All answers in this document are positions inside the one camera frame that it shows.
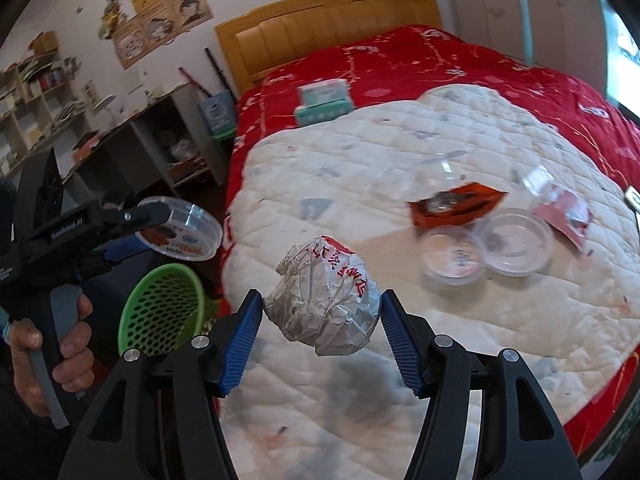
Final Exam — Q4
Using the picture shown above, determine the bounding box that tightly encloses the pink plastic packet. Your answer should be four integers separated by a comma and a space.
530, 185, 593, 251

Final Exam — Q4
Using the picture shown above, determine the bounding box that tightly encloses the person's left hand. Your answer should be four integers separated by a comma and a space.
10, 292, 94, 418

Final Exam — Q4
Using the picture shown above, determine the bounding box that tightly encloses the red patterned bedspread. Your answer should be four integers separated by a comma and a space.
222, 25, 640, 463

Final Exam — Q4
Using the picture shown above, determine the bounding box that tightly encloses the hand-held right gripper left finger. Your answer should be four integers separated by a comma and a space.
59, 289, 264, 480

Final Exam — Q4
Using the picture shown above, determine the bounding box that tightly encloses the wooden bookshelf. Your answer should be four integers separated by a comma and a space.
0, 30, 91, 171

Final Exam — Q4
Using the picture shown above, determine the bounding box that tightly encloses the yellow wooden headboard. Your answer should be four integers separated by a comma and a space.
215, 0, 443, 95

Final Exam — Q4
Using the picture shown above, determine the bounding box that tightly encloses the clear plastic wrapper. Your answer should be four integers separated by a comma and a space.
515, 165, 556, 196

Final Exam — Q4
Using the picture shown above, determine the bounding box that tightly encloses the green plastic stool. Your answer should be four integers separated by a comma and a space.
212, 127, 238, 161

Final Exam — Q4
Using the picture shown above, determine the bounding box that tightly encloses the red stick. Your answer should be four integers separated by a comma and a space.
179, 66, 211, 98

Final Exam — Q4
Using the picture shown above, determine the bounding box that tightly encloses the grey desk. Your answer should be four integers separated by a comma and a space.
60, 82, 231, 201

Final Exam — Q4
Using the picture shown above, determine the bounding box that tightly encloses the window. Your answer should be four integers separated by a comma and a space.
595, 0, 640, 111

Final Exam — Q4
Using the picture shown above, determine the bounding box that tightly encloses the clear plastic dome lid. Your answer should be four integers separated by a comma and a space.
407, 152, 506, 206

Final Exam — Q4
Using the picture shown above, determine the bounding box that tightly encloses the black stick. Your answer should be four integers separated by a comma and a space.
205, 47, 238, 106

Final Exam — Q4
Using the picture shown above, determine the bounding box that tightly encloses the orange snack wrapper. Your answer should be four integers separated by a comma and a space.
407, 183, 506, 231

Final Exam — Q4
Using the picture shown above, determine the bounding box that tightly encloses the green plastic mesh basket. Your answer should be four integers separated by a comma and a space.
117, 265, 218, 361

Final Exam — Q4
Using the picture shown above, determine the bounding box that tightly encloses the blue cardboard box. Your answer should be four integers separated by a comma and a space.
197, 91, 238, 136

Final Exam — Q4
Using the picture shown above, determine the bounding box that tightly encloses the green cartoon wall sticker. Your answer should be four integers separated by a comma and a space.
97, 0, 126, 41

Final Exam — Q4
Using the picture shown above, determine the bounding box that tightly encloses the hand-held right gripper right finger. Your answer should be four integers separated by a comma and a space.
380, 289, 585, 480

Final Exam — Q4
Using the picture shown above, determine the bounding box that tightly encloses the small round clear container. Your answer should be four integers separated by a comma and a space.
419, 225, 486, 286

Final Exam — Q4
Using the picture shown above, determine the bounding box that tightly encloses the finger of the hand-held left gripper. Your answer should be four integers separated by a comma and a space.
92, 242, 143, 268
100, 201, 171, 233

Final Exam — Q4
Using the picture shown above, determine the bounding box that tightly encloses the white tissue pack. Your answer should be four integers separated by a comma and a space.
297, 80, 349, 108

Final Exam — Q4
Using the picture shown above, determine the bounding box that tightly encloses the large round clear container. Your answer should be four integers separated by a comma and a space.
472, 207, 556, 277

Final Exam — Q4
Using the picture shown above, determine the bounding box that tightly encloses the clear plastic lid with label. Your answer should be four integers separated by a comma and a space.
134, 196, 223, 262

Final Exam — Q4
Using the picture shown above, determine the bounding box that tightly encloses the teal tissue box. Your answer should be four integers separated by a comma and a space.
293, 99, 356, 128

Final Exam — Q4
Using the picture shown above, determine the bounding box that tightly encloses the white quilted blanket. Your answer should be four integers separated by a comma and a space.
218, 82, 640, 480

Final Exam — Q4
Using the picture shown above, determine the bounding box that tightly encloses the white paper ball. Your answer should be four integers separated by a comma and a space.
263, 235, 383, 357

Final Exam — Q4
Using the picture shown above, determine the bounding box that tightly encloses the pale vertical pole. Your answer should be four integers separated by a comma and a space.
505, 0, 538, 68

